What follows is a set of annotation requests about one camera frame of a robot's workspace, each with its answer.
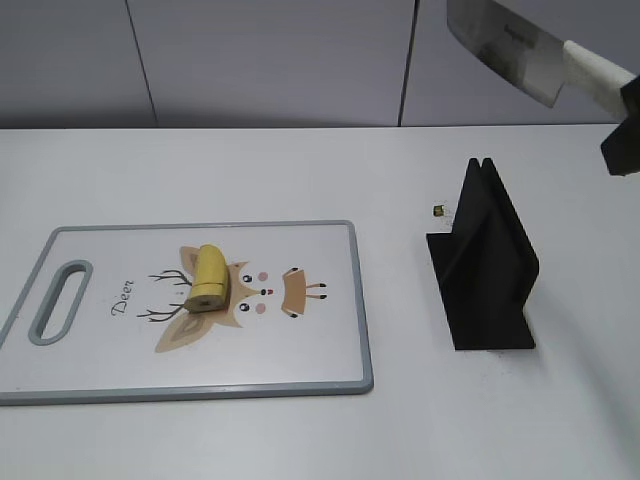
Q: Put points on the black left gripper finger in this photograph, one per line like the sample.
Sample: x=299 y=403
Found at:
x=620 y=149

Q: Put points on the white-handled cleaver knife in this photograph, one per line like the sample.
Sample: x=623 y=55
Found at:
x=535 y=61

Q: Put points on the large yellow banana piece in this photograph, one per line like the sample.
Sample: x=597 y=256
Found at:
x=209 y=270

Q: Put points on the end banana slice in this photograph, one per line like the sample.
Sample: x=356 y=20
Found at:
x=204 y=303

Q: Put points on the black knife stand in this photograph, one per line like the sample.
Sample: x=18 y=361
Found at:
x=485 y=266

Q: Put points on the white deer cutting board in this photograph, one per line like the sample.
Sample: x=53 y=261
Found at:
x=101 y=316

